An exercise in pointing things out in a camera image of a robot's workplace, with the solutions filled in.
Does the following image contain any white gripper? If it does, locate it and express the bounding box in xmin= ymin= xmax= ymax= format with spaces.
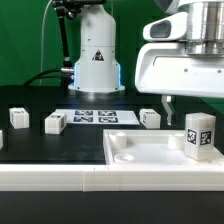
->
xmin=135 ymin=11 xmax=224 ymax=126

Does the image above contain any white block at left edge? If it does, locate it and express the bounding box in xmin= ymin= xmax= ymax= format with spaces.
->
xmin=0 ymin=130 xmax=3 ymax=150

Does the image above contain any grey cable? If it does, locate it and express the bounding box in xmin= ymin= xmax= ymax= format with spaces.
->
xmin=39 ymin=0 xmax=54 ymax=87

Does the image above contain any white U-shaped fence wall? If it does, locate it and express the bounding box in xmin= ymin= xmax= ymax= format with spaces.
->
xmin=0 ymin=164 xmax=224 ymax=192

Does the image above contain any white square tabletop part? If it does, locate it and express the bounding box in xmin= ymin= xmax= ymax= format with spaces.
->
xmin=103 ymin=129 xmax=224 ymax=166

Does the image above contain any sheet of fiducial tags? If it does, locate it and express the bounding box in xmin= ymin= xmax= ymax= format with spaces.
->
xmin=56 ymin=109 xmax=139 ymax=125

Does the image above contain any black cable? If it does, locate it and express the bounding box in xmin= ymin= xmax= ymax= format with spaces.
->
xmin=22 ymin=68 xmax=74 ymax=87

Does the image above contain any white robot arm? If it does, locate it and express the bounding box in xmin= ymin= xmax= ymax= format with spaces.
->
xmin=69 ymin=0 xmax=224 ymax=99

